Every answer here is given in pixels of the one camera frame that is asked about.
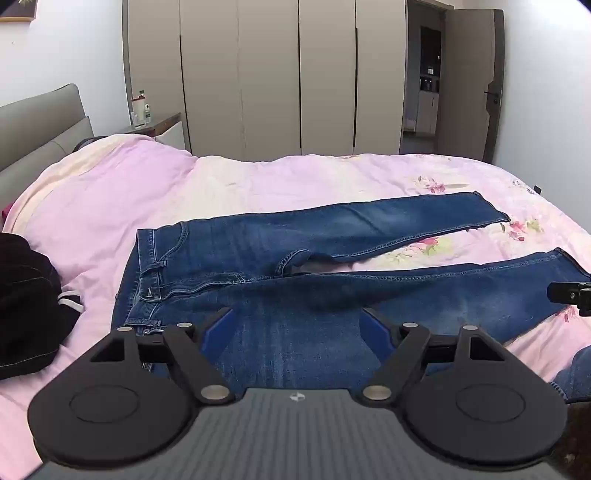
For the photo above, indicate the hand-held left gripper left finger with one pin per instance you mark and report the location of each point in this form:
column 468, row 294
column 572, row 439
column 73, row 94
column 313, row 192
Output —
column 217, row 333

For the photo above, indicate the beige wardrobe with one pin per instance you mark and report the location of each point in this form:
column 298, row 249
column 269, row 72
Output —
column 268, row 78

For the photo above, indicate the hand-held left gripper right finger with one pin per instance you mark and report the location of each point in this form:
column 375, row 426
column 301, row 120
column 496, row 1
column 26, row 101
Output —
column 376, row 330

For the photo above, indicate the blue denim pants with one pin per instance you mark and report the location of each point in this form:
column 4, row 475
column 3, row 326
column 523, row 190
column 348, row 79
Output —
column 277, row 258

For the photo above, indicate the framed wall picture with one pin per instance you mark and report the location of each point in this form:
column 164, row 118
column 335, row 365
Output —
column 16, row 9

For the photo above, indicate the dark pillow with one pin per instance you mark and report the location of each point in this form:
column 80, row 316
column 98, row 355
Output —
column 87, row 142

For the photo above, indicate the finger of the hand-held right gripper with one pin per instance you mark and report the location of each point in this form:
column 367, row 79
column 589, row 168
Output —
column 561, row 291

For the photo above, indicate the white nightstand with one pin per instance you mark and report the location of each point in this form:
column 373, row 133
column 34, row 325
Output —
column 173, row 134

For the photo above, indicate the white bottle with red cap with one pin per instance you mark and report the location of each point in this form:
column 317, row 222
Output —
column 137, row 113

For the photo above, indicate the grey padded headboard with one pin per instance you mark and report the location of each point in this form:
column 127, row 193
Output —
column 37, row 124

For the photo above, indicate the dark hallway cabinet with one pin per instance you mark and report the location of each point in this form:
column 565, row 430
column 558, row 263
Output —
column 428, row 92

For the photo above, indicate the grey room door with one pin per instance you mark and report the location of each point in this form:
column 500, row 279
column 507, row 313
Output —
column 466, row 83

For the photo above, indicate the pink floral blanket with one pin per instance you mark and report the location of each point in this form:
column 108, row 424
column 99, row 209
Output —
column 115, row 194

